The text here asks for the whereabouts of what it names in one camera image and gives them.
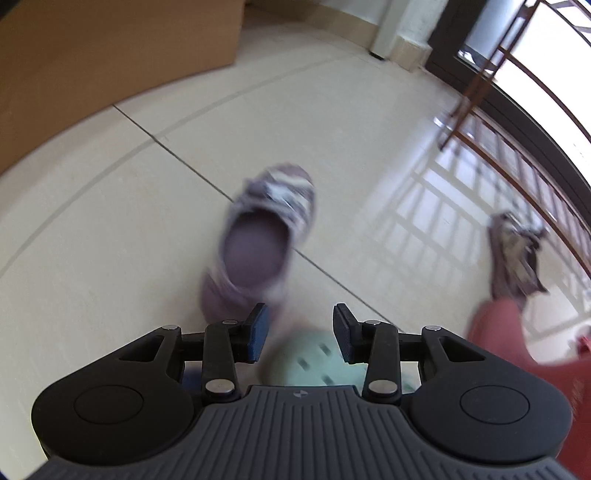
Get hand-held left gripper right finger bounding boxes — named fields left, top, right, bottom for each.
left=332, top=302, right=485, bottom=402

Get green foam clog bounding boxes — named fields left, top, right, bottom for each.
left=270, top=329, right=416, bottom=393

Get dark blue slide slipper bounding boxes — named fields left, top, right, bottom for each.
left=182, top=364, right=204, bottom=393

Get wooden shoe rack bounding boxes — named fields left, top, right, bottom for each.
left=436, top=0, right=591, bottom=278

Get wooden cabinet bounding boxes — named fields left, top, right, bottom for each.
left=0, top=0, right=247, bottom=176

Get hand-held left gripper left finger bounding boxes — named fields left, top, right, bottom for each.
left=119, top=302, right=271, bottom=402

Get dark sliding door frame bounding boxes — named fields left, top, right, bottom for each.
left=427, top=0, right=591, bottom=185

